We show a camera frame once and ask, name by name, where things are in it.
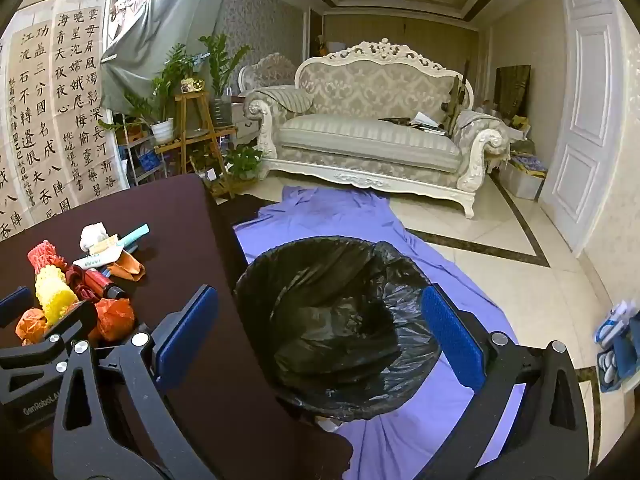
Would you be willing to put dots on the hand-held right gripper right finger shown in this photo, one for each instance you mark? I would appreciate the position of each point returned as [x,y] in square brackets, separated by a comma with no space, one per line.
[450,340]

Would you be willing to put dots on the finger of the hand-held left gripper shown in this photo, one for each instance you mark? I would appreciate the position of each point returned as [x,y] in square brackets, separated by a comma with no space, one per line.
[50,345]
[12,302]

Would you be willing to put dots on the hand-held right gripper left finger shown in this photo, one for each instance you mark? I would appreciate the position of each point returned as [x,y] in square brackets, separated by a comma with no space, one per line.
[187,325]

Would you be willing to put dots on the orange paper ball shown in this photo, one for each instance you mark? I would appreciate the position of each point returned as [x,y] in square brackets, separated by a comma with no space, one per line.
[30,325]

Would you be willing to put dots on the yellow foam net sleeve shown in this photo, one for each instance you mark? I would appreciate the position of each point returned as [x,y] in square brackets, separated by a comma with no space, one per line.
[55,294]

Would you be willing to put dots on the red foam net sleeve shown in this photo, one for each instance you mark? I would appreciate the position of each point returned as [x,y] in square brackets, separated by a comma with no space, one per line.
[45,257]

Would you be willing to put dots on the red-orange paper ball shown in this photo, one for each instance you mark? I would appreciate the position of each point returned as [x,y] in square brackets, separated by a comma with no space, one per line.
[116,317]

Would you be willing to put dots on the red bottle with black cap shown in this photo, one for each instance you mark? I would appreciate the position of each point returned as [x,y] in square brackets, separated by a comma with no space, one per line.
[100,282]

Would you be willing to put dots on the pale orange paper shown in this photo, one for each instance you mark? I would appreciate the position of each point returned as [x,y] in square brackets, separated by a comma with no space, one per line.
[129,265]

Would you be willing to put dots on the long white packet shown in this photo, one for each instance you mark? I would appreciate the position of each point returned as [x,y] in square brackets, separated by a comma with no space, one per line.
[95,261]

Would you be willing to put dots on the light blue sachet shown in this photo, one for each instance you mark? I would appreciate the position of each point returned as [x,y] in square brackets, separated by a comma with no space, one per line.
[107,270]

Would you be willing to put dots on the teal and white tube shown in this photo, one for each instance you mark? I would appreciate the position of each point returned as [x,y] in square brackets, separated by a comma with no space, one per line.
[135,234]

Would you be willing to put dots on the white tissue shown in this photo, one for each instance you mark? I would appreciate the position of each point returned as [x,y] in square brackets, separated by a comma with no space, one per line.
[94,235]

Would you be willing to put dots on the brown bottle with black cap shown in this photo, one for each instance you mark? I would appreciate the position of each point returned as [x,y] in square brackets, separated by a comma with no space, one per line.
[105,246]

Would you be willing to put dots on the bin with black bag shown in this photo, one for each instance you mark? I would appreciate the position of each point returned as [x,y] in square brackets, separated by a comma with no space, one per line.
[325,310]

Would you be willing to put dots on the purple cloth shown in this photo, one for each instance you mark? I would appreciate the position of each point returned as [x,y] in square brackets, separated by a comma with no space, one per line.
[360,220]

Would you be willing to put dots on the blue and white slippers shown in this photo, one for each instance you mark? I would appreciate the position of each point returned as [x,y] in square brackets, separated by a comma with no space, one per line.
[612,360]

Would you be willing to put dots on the blue crate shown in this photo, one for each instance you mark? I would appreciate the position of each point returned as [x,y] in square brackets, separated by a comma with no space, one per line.
[148,161]

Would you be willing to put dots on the grey storage box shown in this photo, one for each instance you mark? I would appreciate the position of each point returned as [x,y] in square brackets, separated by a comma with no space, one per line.
[522,182]

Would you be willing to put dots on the small green plant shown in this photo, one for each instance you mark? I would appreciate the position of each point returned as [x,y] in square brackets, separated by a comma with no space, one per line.
[242,160]

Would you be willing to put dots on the metal shelf rack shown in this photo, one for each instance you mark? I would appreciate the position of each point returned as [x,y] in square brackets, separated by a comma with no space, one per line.
[127,160]

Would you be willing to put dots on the leafy plant in white pot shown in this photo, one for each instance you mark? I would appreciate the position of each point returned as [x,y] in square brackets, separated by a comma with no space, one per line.
[162,132]

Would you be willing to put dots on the white carved sofa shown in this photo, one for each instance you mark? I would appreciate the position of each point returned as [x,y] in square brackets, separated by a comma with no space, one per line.
[370,142]

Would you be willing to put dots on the wooden plant stand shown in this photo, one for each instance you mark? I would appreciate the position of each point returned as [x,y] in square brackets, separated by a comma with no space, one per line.
[192,110]

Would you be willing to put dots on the stack of papers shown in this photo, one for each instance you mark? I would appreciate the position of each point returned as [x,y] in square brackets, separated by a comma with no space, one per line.
[425,121]

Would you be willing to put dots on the gold ornament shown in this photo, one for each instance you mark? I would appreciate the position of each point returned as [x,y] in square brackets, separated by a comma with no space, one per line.
[192,85]

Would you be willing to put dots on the camouflage toy gun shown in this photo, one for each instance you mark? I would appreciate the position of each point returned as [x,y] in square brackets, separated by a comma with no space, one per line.
[456,100]

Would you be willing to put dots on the white panelled door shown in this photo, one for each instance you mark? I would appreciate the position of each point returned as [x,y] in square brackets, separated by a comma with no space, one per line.
[585,135]

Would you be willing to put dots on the dark framed panel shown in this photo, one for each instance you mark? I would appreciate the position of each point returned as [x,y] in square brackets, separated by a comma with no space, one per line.
[512,90]

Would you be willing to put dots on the tall green plant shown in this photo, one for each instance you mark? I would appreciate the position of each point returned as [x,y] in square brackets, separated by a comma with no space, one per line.
[220,65]

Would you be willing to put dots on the white carved armchair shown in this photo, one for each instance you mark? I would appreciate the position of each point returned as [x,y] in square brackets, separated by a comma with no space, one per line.
[267,72]

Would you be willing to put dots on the grey curtain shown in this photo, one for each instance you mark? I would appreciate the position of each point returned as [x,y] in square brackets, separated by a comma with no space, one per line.
[165,25]

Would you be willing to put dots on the calligraphy wall hanging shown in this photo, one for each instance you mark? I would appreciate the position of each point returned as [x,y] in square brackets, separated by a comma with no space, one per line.
[45,110]

